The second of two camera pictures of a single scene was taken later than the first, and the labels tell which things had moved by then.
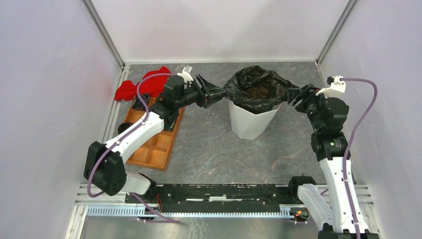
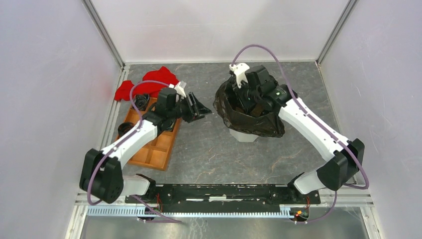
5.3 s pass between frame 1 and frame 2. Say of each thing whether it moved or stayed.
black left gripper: moved
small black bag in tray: stayed
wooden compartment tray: stayed
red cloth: stayed
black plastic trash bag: moved
